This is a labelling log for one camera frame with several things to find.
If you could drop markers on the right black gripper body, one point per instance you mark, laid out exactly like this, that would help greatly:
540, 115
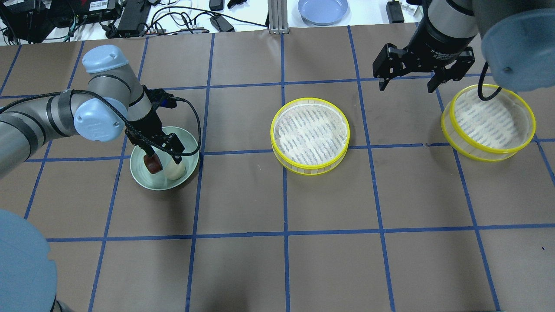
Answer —
435, 47

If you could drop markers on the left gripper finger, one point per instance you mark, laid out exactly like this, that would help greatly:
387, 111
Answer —
149, 151
177, 157

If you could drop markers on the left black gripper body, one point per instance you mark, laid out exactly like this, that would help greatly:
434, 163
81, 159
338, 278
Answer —
146, 125

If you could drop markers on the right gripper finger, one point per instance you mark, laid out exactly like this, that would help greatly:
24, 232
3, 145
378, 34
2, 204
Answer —
436, 80
383, 82

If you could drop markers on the white steamed bun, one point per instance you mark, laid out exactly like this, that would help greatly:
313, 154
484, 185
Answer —
174, 171

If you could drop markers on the yellow bamboo steamer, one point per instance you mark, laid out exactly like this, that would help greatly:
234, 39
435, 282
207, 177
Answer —
487, 131
310, 136

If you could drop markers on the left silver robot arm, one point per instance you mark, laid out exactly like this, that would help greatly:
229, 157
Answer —
114, 102

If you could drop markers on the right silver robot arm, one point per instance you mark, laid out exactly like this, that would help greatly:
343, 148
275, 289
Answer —
517, 43

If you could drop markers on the brown steamed bun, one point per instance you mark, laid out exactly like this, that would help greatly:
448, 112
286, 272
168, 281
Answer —
152, 163

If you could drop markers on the light green plate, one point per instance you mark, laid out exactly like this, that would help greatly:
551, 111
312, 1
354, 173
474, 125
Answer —
158, 181

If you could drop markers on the black power adapter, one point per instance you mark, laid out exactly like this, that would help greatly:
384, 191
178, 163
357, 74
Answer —
394, 12

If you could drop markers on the blue plate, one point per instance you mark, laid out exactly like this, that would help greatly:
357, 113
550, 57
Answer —
322, 12

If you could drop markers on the aluminium frame post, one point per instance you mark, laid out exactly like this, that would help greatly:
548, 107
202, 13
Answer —
278, 17

